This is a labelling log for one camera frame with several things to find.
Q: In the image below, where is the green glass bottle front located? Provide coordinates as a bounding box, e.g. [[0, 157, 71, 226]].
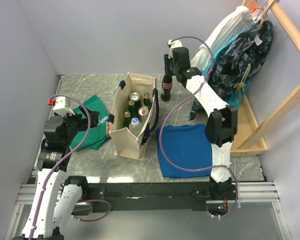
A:
[[122, 110, 132, 128]]

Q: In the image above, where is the green glass bottle gold cap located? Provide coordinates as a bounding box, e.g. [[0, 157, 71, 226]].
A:
[[143, 92, 152, 110]]

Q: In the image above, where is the green folded t-shirt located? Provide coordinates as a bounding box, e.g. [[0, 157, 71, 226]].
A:
[[70, 94, 111, 152]]

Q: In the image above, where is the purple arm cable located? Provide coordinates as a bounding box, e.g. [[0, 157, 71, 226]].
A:
[[27, 93, 112, 240], [157, 36, 240, 220]]

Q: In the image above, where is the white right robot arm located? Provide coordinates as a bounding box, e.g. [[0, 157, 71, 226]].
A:
[[164, 46, 238, 199]]

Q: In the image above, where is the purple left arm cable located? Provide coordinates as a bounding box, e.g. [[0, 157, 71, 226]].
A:
[[27, 93, 112, 240]]

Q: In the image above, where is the dark cola glass bottle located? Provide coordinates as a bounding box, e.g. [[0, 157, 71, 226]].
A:
[[160, 74, 173, 102]]

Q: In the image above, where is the orange clothes hanger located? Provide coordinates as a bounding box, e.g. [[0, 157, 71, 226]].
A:
[[249, 0, 264, 13]]

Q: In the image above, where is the beige canvas tote bag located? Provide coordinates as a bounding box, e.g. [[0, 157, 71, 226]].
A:
[[106, 73, 159, 161]]

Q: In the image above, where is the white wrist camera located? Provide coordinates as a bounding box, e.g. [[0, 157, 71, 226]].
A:
[[167, 39, 183, 59], [47, 96, 75, 117]]

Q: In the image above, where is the blue folded t-shirt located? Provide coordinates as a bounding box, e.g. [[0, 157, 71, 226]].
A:
[[157, 123, 212, 179]]

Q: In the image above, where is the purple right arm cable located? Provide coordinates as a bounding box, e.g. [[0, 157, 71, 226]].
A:
[[157, 36, 240, 220]]

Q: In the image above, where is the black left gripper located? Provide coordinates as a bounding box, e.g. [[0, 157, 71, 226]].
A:
[[58, 104, 99, 146]]

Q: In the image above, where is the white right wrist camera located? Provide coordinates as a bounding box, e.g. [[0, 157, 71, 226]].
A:
[[167, 39, 183, 59]]

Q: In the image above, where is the white hanging shirt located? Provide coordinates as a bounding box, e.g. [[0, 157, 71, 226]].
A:
[[190, 5, 253, 74]]

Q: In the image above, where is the clear water bottle blue cap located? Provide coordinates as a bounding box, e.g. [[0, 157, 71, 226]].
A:
[[128, 117, 143, 137]]

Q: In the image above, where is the turquoise hanging shirt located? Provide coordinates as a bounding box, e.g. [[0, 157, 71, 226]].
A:
[[208, 32, 253, 109]]

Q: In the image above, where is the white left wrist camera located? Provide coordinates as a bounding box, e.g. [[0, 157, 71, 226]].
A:
[[47, 96, 75, 117]]

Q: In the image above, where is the wooden clothes rack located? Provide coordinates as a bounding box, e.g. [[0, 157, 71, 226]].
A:
[[231, 0, 300, 155]]

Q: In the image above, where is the dark patterned hanging shirt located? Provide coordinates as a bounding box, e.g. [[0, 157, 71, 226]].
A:
[[189, 20, 274, 121]]

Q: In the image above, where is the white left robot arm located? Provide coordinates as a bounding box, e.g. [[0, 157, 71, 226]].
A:
[[17, 109, 100, 240]]

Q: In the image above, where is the green glass bottle middle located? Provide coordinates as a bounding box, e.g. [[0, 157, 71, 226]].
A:
[[128, 99, 139, 119]]

